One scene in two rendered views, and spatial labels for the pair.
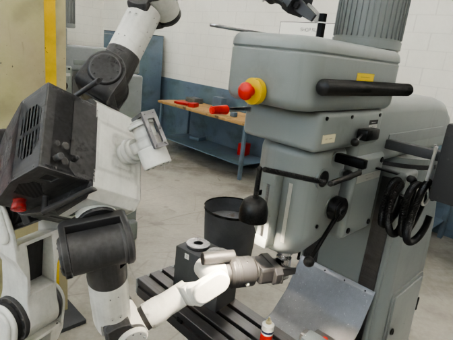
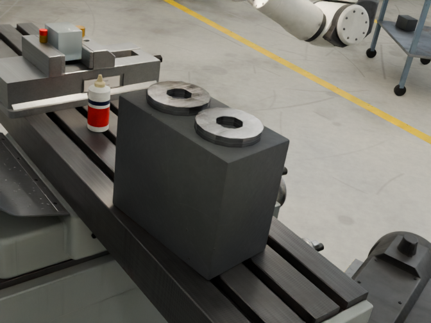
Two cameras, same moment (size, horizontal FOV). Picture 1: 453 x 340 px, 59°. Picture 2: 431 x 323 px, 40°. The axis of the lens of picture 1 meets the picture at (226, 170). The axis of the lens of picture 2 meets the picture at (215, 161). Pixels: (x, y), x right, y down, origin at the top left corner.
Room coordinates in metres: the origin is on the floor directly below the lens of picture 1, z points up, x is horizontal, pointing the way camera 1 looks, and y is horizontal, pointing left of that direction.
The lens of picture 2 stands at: (2.08, 0.12, 1.46)
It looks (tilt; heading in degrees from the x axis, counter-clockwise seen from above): 30 degrees down; 185
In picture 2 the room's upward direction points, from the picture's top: 9 degrees clockwise
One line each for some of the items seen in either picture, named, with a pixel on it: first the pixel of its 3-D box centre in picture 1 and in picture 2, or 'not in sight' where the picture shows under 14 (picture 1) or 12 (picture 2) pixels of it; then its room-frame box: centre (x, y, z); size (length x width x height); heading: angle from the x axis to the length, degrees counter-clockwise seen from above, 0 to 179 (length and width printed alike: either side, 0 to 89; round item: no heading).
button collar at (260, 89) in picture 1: (253, 91); not in sight; (0.93, -0.04, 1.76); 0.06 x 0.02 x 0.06; 46
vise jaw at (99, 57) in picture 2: not in sight; (88, 49); (0.95, -0.27, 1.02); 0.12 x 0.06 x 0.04; 49
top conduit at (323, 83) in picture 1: (370, 88); not in sight; (1.02, -0.33, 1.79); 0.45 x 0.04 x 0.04; 136
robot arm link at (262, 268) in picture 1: (255, 270); not in sight; (1.05, -0.12, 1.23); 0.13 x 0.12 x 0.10; 25
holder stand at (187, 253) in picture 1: (205, 271); (194, 170); (1.36, 0.04, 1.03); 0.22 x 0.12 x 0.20; 54
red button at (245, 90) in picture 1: (247, 91); not in sight; (0.91, -0.03, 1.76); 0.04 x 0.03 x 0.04; 46
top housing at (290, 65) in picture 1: (317, 73); not in sight; (1.10, -0.21, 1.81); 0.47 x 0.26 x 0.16; 136
